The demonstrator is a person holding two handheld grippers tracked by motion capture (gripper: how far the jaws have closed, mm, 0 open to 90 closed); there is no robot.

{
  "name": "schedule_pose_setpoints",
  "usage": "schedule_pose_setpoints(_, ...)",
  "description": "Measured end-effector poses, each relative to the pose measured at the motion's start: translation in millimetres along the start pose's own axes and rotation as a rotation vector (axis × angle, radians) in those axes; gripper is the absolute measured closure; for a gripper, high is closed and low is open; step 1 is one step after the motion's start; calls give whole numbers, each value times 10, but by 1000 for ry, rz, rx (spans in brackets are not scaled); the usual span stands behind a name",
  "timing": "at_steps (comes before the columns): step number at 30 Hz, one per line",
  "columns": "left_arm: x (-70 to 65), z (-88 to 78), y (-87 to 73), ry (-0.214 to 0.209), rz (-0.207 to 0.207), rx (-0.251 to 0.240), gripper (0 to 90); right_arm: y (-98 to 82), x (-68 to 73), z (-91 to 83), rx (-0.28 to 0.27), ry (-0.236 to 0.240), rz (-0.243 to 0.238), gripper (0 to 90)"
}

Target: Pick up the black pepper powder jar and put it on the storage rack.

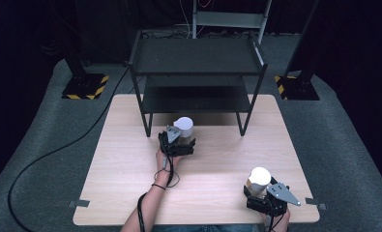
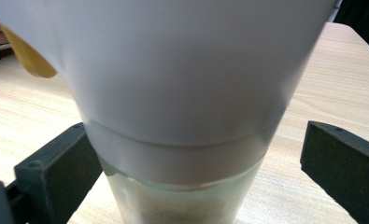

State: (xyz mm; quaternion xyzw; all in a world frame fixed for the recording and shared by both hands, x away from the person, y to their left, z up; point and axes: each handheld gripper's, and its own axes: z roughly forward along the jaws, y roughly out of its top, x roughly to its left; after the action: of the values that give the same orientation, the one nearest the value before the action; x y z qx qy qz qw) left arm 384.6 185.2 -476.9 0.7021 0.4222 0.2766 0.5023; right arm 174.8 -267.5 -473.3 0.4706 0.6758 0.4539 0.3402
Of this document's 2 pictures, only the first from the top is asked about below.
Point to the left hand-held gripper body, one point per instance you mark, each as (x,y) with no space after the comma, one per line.
(170,143)

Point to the person's left hand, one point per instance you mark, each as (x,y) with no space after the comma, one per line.
(164,167)

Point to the black wrist band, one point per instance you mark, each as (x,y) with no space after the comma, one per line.
(159,186)

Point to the grey tape piece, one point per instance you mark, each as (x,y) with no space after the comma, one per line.
(316,203)
(79,203)

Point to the person's right hand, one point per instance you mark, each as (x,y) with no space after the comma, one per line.
(282,222)

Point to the white dispenser clear bottle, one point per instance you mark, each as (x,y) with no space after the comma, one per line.
(184,125)

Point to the grey metal frame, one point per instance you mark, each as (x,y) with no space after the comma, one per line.
(229,19)

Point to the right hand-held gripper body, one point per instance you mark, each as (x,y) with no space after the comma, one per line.
(279,196)

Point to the white dispenser yellow bottle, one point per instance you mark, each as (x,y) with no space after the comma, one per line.
(259,179)

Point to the black two-tier metal rack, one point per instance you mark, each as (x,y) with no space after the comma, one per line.
(195,56)

